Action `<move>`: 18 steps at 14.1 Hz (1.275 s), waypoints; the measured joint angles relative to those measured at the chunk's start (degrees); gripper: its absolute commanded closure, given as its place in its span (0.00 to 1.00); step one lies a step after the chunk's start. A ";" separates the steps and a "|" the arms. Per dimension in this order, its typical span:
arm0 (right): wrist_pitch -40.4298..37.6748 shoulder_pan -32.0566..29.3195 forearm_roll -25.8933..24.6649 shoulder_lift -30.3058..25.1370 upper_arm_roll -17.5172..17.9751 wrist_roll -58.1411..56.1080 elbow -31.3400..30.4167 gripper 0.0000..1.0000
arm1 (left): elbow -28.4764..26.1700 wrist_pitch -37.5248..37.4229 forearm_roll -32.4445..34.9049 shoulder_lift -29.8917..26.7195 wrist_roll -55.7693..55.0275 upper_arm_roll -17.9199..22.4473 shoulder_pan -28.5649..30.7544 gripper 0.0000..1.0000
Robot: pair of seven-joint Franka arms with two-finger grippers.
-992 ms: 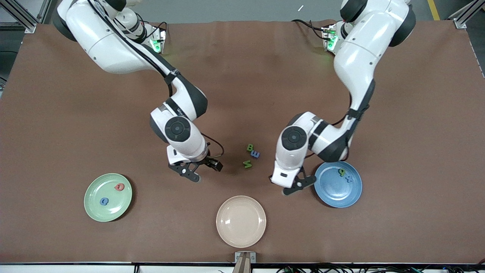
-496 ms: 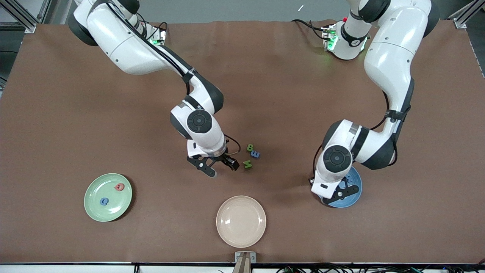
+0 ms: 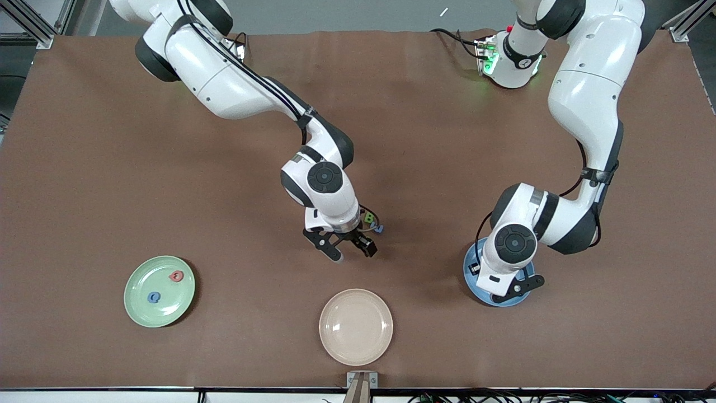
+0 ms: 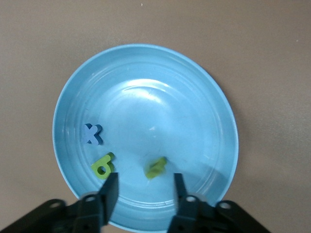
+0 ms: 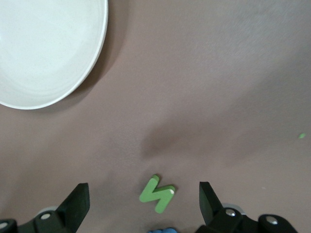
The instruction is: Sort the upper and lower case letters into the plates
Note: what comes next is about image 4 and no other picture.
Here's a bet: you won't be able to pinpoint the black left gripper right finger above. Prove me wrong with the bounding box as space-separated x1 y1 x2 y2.
167 172 270 233

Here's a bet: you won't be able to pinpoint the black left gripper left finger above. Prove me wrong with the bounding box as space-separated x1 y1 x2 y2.
0 172 120 233

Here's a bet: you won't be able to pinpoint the green letter p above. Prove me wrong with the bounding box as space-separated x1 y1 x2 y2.
90 152 115 180

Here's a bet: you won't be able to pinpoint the green letter u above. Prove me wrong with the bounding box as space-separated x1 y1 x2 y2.
144 156 168 180

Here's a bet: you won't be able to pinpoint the blue letter x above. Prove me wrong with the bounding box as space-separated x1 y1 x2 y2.
82 123 103 146

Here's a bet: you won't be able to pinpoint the blue plate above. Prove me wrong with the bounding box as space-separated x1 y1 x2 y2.
52 43 240 233

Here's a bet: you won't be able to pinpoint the brown table mat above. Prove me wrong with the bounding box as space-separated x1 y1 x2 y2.
0 0 311 233

